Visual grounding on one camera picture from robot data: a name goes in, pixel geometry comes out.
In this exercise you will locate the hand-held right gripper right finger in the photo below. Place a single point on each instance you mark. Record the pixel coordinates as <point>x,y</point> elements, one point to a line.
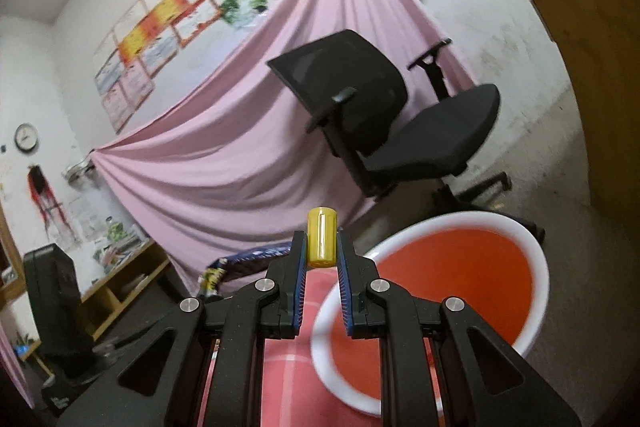
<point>344,287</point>

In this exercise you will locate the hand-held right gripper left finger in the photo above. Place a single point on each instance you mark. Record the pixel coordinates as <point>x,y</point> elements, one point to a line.
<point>299,282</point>

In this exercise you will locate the dark blue snack wrapper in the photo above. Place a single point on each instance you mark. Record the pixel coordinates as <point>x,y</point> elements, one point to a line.
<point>250,257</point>

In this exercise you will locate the red basin with white rim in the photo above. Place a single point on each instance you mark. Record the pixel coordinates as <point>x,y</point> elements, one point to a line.
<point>450,267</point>

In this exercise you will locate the pink curtain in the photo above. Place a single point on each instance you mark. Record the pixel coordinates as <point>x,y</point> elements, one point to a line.
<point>15,367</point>

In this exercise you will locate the low wooden shelf unit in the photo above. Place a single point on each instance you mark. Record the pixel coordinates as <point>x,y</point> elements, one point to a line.
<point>130,277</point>

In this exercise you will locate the pile of papers and packets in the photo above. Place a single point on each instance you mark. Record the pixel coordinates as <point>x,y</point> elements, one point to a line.
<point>117,242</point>

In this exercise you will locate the pink checked tablecloth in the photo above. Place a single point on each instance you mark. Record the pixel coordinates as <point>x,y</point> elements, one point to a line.
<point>290,382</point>

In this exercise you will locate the pink hanging sheet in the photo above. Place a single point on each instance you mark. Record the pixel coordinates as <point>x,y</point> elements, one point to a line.
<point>225,147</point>

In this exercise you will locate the black office chair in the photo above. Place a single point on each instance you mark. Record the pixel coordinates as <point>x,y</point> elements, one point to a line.
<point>440,132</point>

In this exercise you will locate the wooden cabinet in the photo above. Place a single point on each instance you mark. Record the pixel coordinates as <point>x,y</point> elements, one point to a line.
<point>590,57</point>

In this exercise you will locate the red and black wall hanging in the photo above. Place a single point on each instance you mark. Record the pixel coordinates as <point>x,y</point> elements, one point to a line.
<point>40,192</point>

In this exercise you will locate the small wall shelf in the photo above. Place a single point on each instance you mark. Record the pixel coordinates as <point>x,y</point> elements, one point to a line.
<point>80,171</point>

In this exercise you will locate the round wall clock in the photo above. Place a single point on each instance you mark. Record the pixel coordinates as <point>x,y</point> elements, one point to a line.
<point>26,137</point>

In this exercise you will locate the green wall picture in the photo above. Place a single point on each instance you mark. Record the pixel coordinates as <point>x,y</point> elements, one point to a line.
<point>242,7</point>

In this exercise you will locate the group of wall certificates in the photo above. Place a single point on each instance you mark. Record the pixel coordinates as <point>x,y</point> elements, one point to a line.
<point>150,22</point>

